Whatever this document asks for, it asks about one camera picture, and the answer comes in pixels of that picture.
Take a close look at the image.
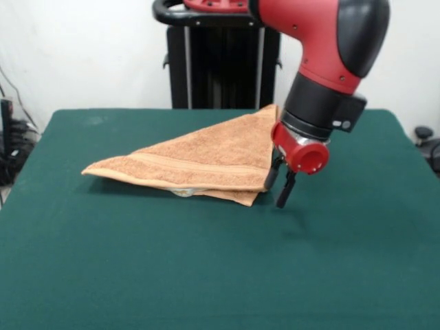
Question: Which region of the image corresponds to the tan terry towel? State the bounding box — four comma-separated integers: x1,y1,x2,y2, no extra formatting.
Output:
80,104,281,208

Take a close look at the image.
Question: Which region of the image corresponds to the black box with red mark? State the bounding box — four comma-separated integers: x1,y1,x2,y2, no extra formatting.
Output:
0,98,14,162

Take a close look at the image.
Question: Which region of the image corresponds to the dark green table cloth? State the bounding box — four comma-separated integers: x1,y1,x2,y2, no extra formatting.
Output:
0,109,440,330

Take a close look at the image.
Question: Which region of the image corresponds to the thin grey wall cable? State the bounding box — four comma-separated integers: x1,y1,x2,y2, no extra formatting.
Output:
0,65,39,130

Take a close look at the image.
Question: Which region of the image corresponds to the black cable bundle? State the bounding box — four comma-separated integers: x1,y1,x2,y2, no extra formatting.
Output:
0,118,41,186

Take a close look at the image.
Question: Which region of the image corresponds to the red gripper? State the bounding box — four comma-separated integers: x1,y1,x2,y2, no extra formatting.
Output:
263,122,331,209

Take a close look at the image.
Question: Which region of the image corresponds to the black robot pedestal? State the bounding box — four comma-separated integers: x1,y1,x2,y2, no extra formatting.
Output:
153,0,283,110

